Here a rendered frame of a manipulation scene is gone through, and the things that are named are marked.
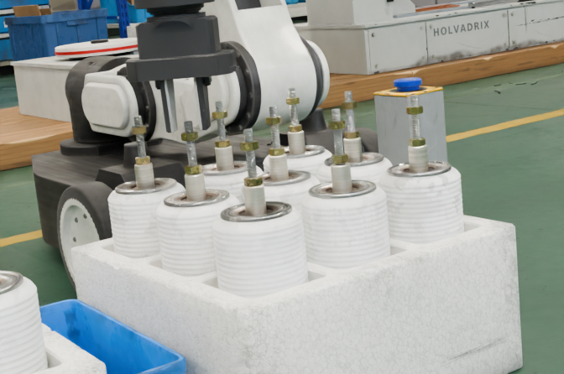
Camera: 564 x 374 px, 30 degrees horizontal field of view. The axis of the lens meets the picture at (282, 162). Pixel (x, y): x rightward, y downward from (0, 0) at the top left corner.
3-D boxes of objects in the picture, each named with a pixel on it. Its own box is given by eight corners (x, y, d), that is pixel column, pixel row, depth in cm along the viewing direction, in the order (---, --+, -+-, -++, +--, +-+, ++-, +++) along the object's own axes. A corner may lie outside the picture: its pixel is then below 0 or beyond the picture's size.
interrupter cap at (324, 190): (369, 182, 119) (369, 176, 119) (383, 196, 112) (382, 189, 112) (305, 189, 119) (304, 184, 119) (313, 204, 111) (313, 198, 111)
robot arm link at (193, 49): (244, 67, 119) (233, -39, 117) (231, 76, 110) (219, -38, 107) (138, 75, 121) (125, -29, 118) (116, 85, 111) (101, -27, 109)
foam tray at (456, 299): (87, 381, 134) (69, 247, 130) (321, 302, 156) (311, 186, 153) (263, 485, 103) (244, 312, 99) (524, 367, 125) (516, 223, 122)
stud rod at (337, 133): (341, 177, 114) (335, 110, 113) (335, 176, 115) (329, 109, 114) (347, 175, 115) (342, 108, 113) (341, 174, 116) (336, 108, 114)
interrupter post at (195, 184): (183, 202, 118) (180, 174, 118) (201, 198, 120) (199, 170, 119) (191, 205, 116) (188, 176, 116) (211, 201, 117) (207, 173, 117)
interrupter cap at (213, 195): (154, 203, 119) (153, 197, 119) (212, 190, 123) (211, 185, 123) (180, 213, 113) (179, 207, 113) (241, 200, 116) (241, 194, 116)
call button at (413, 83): (388, 95, 147) (387, 80, 146) (409, 90, 149) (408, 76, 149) (408, 96, 143) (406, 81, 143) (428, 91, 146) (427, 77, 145)
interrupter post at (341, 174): (351, 189, 117) (348, 161, 116) (355, 194, 114) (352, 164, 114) (330, 192, 116) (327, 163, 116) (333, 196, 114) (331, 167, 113)
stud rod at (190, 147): (198, 184, 118) (191, 120, 117) (200, 186, 117) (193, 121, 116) (190, 186, 118) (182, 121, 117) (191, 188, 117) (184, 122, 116)
